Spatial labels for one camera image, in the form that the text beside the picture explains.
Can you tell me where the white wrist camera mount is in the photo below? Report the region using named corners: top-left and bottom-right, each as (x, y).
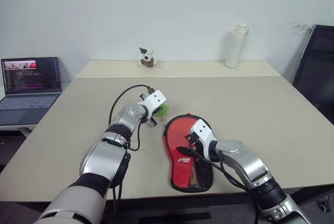
top-left (189, 119), bottom-right (217, 161)
top-left (137, 90), bottom-right (167, 117)

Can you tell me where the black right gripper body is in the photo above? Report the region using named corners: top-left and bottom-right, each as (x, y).
top-left (185, 132), bottom-right (207, 161)

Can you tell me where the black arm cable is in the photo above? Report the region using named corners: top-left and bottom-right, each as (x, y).
top-left (108, 85), bottom-right (155, 224)
top-left (192, 150), bottom-right (261, 224)

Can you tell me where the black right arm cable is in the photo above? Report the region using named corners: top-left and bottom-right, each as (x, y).
top-left (192, 150), bottom-right (261, 224)

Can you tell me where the black office chair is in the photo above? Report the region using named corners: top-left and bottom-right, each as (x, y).
top-left (292, 24), bottom-right (334, 125)

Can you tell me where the green ball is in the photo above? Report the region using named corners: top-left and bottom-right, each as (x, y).
top-left (153, 103), bottom-right (170, 118)

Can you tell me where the open grey laptop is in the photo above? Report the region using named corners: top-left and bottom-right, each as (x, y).
top-left (0, 56), bottom-right (63, 126)

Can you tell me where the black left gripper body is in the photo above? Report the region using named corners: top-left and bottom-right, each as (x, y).
top-left (142, 107), bottom-right (161, 128)

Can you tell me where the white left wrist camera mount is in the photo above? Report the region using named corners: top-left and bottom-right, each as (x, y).
top-left (137, 90), bottom-right (167, 117)

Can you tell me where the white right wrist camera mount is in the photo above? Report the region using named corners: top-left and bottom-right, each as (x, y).
top-left (189, 119), bottom-right (217, 161)

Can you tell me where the black caster wheel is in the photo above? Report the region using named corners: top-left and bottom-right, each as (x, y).
top-left (317, 199), bottom-right (330, 212)

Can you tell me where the black and red paddle case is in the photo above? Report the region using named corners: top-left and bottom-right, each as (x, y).
top-left (161, 113), bottom-right (216, 193)

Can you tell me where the red table tennis paddle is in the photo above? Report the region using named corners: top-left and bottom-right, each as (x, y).
top-left (166, 116), bottom-right (203, 186)

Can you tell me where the white water bottle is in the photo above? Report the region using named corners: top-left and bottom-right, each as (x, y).
top-left (225, 23), bottom-right (249, 68)

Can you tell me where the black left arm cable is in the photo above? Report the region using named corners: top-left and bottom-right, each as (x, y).
top-left (108, 85), bottom-right (155, 224)

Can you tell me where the black table frame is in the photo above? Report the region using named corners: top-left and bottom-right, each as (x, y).
top-left (99, 187), bottom-right (334, 224)

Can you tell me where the white plush dog toy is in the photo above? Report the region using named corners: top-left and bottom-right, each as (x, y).
top-left (137, 47), bottom-right (158, 68)

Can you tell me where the white side desk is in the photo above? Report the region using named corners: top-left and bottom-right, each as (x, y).
top-left (0, 123), bottom-right (40, 138)

